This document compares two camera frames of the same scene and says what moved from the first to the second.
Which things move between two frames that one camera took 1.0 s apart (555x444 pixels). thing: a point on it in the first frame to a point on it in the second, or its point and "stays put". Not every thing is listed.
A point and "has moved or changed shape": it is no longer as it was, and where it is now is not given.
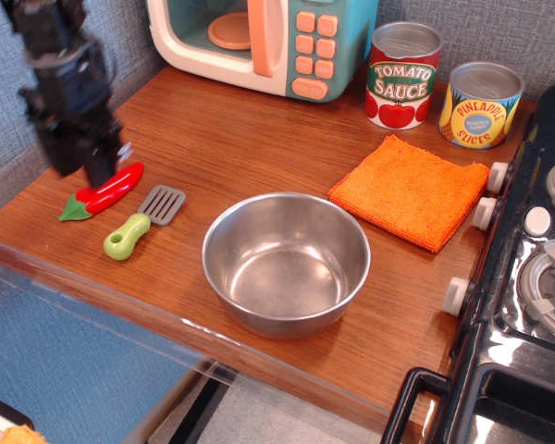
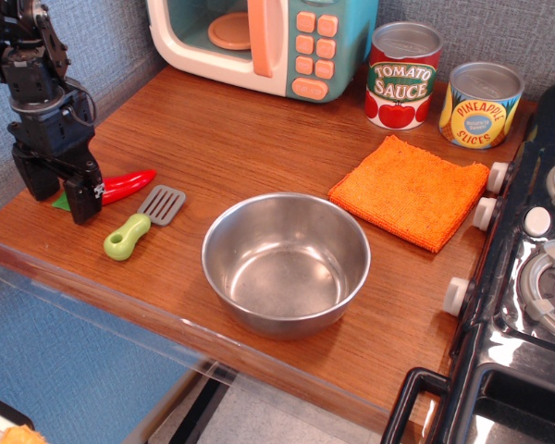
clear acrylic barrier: [65, 362] stays put
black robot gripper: [73, 90] to [56, 133]
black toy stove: [512, 378] stays put
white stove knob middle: [483, 213] stays put
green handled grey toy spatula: [159, 207] stays put
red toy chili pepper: [90, 201] has moved or changed shape
